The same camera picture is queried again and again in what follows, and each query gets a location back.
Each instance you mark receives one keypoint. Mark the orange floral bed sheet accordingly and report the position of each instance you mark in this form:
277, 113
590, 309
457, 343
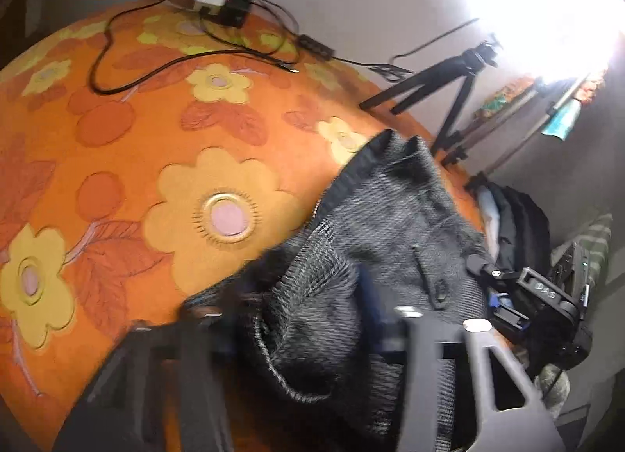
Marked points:
146, 139

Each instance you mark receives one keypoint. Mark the black power adapter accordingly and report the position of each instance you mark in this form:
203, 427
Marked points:
234, 8

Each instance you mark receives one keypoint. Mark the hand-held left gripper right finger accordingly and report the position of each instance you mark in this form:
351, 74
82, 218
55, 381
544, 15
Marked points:
376, 310

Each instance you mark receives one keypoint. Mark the colourful printed hanging cloth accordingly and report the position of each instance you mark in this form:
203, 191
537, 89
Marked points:
566, 115

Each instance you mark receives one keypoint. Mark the tall metal light stand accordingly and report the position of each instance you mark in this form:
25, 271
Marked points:
508, 139

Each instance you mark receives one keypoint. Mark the person's right hand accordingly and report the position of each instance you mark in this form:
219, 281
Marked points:
554, 386

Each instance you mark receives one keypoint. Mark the stack of folded dark clothes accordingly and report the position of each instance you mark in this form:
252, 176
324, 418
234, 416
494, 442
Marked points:
522, 222

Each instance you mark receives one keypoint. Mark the grey woven short pants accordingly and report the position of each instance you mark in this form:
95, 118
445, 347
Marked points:
390, 218

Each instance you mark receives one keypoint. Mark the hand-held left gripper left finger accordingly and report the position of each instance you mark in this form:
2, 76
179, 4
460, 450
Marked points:
195, 340

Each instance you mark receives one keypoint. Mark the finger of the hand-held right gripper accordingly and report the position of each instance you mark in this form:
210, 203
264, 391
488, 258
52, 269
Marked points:
493, 272
510, 313

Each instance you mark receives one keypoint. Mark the small black tripod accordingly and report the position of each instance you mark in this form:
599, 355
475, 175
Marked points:
456, 91

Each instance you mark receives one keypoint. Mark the green white striped blanket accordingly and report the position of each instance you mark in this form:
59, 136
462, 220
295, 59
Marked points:
593, 237

